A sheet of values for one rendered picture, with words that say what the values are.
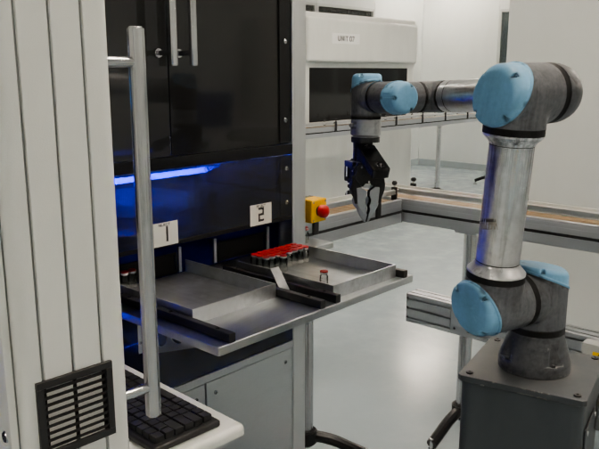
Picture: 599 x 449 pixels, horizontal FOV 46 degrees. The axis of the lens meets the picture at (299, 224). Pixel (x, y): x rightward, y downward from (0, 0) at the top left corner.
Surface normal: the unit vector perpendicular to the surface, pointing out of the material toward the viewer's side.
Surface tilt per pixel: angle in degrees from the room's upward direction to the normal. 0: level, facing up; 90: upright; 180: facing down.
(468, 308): 98
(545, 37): 90
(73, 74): 90
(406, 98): 89
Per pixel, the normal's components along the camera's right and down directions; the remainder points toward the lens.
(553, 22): -0.67, 0.15
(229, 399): 0.74, 0.14
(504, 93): -0.86, -0.03
